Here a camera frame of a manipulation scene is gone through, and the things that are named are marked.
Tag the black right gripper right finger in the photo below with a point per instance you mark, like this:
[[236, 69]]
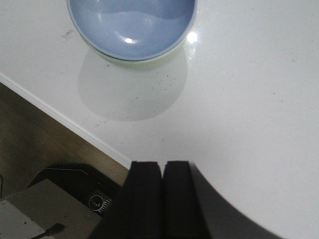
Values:
[[195, 210]]

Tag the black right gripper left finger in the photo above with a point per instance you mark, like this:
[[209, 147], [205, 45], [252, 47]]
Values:
[[135, 213]]

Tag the green bowl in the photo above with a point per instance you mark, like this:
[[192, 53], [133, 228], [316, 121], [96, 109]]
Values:
[[167, 58]]

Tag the blue bowl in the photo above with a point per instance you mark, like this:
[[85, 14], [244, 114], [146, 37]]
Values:
[[132, 30]]

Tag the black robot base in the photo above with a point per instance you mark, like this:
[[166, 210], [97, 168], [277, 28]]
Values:
[[83, 182]]

